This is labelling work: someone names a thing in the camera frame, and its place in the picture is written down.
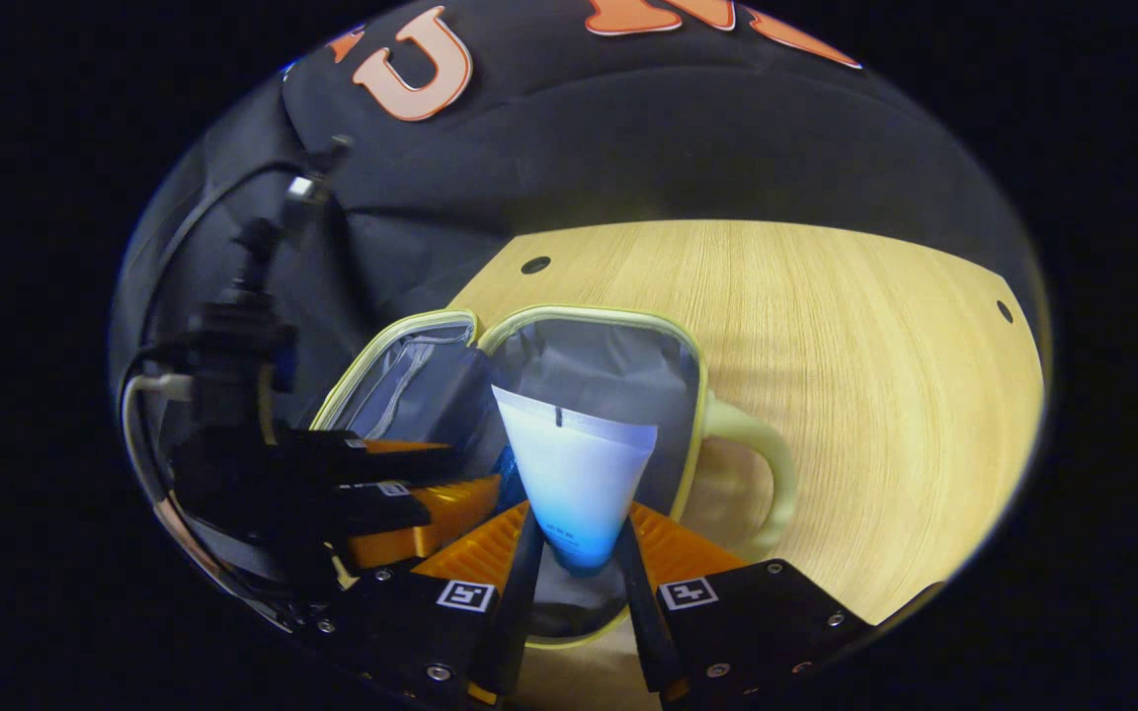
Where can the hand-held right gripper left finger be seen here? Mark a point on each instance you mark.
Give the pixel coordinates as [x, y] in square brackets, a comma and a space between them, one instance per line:
[515, 612]

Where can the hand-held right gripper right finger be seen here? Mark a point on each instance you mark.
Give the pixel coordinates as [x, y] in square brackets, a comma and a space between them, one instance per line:
[643, 612]

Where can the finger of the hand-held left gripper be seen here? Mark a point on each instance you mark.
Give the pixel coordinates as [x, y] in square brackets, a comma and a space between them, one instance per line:
[381, 459]
[421, 518]

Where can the white and blue tube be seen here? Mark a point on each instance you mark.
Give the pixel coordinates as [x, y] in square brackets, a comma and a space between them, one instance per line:
[579, 474]

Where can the black backdrop cloth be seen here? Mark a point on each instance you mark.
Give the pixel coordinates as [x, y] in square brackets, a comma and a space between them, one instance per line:
[609, 158]

